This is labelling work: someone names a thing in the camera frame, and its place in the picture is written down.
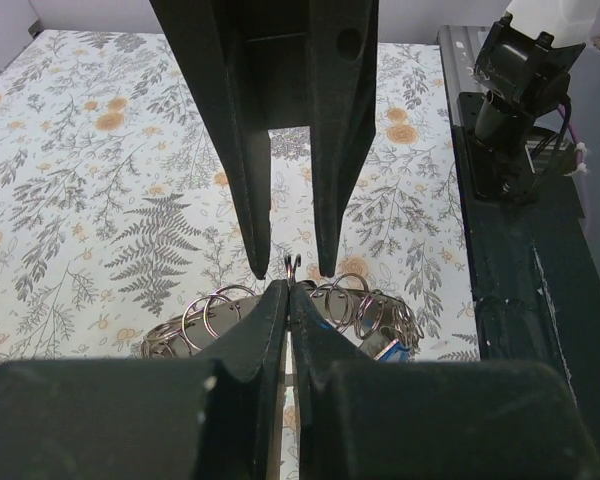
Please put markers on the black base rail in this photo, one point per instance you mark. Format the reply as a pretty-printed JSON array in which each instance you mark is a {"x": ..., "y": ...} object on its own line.
[{"x": 533, "y": 277}]

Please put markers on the floral patterned table mat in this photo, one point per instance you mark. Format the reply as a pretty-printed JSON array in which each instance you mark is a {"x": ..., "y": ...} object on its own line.
[{"x": 116, "y": 213}]

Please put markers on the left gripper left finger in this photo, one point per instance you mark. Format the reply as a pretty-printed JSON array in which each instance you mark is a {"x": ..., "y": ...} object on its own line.
[{"x": 210, "y": 416}]

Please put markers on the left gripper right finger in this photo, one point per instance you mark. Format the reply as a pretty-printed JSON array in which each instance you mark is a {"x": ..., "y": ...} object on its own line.
[{"x": 366, "y": 419}]

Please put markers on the blue key tag with key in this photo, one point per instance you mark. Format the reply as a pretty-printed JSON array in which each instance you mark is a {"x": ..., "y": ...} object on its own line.
[{"x": 393, "y": 352}]

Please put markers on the silver disc keyring organiser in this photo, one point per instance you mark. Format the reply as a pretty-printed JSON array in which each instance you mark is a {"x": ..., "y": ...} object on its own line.
[{"x": 367, "y": 317}]

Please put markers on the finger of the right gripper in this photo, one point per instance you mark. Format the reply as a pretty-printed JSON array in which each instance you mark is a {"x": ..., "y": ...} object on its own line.
[
  {"x": 210, "y": 51},
  {"x": 341, "y": 67}
]

